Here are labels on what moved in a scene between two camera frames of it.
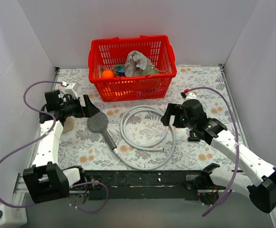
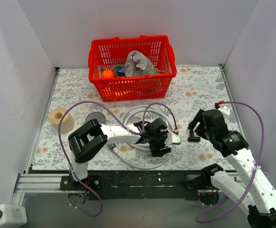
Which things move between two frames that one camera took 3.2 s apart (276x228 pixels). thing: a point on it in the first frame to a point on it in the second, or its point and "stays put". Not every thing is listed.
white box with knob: (4, 216) stays put
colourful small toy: (120, 71) stays put
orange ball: (107, 74) stays put
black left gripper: (85, 109) to (157, 144)
